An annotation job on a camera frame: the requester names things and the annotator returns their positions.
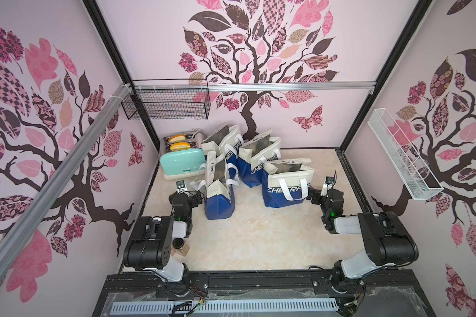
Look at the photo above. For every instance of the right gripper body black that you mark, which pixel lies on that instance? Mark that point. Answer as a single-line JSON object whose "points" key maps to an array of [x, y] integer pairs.
{"points": [[317, 196]]}

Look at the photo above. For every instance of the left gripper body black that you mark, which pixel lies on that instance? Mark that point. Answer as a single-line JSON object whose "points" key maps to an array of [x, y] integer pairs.
{"points": [[193, 202]]}

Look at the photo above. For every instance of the takeout bag blue beige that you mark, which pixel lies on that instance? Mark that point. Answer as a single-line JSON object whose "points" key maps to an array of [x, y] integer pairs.
{"points": [[217, 184], [254, 154], [286, 182]]}

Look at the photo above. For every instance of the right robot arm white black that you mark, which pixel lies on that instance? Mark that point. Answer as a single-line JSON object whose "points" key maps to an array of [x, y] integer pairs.
{"points": [[386, 241]]}

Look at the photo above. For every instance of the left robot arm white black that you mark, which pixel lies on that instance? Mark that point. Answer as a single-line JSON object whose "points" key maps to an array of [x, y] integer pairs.
{"points": [[149, 246]]}

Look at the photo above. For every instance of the mint green toaster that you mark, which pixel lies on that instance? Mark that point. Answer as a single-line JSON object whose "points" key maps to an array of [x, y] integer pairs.
{"points": [[182, 164]]}

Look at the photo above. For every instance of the small jar with dark lid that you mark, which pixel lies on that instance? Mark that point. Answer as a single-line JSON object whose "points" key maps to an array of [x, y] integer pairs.
{"points": [[180, 246]]}

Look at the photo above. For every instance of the front bread slice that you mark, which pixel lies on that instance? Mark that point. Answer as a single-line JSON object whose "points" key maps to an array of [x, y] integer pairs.
{"points": [[180, 146]]}

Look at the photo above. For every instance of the bread slice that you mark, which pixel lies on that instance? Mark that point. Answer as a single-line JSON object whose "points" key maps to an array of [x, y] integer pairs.
{"points": [[180, 146], [177, 138]]}

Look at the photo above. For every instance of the rear bread slice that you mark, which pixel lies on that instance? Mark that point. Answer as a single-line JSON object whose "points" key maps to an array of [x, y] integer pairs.
{"points": [[177, 138]]}

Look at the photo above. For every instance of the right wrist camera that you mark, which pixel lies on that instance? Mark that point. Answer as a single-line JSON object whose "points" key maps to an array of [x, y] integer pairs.
{"points": [[329, 184]]}

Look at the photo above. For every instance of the white wire shelf basket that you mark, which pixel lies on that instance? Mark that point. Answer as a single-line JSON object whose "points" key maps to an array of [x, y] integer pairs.
{"points": [[397, 139]]}

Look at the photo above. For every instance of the black wire basket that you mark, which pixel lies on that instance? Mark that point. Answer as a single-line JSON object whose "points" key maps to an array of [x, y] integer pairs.
{"points": [[168, 99]]}

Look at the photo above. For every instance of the white slotted cable duct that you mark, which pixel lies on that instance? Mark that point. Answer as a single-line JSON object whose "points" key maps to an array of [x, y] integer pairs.
{"points": [[225, 307]]}

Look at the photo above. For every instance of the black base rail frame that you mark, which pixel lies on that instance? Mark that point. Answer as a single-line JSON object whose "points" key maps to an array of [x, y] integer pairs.
{"points": [[388, 292]]}

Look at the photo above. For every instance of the aluminium rail back wall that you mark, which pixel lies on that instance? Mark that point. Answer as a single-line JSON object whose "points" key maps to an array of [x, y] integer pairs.
{"points": [[351, 85]]}

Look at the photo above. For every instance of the aluminium rail wall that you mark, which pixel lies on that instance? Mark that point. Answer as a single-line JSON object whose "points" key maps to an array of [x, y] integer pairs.
{"points": [[351, 85], [20, 233]]}

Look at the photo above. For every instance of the aluminium rail left wall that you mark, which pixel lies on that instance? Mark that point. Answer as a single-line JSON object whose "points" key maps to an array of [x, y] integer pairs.
{"points": [[20, 233]]}

